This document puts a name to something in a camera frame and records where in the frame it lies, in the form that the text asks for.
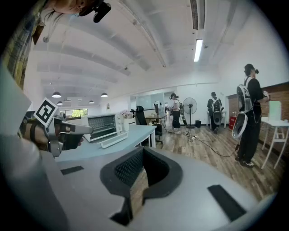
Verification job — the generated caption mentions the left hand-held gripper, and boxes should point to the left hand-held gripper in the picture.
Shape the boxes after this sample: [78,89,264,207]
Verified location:
[33,97,94,158]

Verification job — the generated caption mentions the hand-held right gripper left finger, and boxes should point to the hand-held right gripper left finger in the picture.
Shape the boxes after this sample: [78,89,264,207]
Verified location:
[55,146,145,231]

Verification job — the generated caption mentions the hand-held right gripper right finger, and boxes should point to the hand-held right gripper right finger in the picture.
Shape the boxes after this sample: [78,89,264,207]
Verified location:
[128,146,279,231]

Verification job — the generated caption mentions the white toaster oven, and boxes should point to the white toaster oven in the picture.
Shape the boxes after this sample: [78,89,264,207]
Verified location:
[81,112,129,149]

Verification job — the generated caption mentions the person's left forearm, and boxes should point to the person's left forearm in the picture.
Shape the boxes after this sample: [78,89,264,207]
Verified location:
[31,123,50,147]

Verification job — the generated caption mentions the person's left hand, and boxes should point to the person's left hand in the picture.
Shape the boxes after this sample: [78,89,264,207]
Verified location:
[58,134,85,151]

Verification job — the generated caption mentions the window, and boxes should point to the window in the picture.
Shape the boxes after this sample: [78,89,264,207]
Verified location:
[65,109,88,118]

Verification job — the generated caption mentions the black wristband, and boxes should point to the black wristband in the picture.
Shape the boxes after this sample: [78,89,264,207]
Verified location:
[28,121,38,145]

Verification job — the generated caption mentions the pink flowers in white vase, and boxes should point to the pink flowers in white vase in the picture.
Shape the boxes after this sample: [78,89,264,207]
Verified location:
[119,109,134,132]

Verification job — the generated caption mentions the black office chair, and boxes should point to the black office chair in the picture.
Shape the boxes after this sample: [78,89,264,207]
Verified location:
[135,105,163,143]

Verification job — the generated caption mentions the red box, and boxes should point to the red box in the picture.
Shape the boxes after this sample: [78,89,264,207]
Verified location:
[228,115,238,131]

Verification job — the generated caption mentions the white shell backpack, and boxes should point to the white shell backpack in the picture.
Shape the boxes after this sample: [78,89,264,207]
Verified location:
[211,98,223,125]
[232,83,253,139]

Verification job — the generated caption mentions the brown desk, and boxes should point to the brown desk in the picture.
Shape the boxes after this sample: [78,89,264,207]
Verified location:
[145,113,169,131]

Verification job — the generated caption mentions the white table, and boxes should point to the white table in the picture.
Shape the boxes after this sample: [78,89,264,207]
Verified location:
[260,119,289,170]
[207,110,228,129]

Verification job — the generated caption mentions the black standing fan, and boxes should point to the black standing fan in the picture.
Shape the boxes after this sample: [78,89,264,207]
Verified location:
[182,97,198,129]

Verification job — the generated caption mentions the yellow plaid shirt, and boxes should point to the yellow plaid shirt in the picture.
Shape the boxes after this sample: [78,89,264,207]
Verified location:
[2,0,46,91]

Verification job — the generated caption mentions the pale green box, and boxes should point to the pale green box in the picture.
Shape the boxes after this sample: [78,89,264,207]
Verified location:
[268,101,282,121]

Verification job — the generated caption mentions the person's face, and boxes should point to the person's face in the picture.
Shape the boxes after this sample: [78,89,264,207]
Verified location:
[54,0,83,16]

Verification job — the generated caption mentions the ceiling tube light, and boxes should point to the ceiling tube light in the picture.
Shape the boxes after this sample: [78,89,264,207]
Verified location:
[193,38,203,63]

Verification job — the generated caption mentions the ceiling air vent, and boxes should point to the ceiling air vent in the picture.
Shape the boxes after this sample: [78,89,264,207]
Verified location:
[190,0,205,30]

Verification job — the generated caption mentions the black floor cable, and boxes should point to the black floor cable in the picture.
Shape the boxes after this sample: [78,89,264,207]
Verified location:
[196,137,239,157]

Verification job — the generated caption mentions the black head-mounted camera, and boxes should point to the black head-mounted camera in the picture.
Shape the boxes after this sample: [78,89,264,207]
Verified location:
[79,0,112,23]

